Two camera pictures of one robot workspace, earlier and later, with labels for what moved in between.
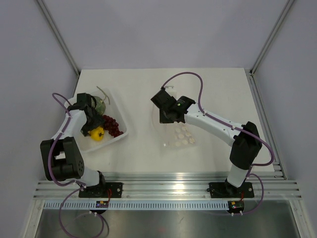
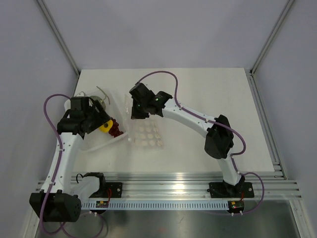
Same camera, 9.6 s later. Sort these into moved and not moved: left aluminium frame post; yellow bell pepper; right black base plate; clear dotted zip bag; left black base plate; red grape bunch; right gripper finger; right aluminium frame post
Moved: yellow bell pepper; clear dotted zip bag; right gripper finger
Not moved: right black base plate; left black base plate; left aluminium frame post; red grape bunch; right aluminium frame post
